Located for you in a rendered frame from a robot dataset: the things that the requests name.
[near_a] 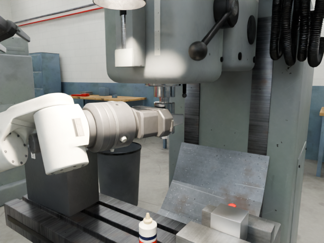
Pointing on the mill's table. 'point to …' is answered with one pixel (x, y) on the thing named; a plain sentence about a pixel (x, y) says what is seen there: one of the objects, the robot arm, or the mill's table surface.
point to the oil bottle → (147, 230)
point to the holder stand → (62, 185)
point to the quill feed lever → (220, 7)
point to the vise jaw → (204, 235)
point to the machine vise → (253, 236)
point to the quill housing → (169, 44)
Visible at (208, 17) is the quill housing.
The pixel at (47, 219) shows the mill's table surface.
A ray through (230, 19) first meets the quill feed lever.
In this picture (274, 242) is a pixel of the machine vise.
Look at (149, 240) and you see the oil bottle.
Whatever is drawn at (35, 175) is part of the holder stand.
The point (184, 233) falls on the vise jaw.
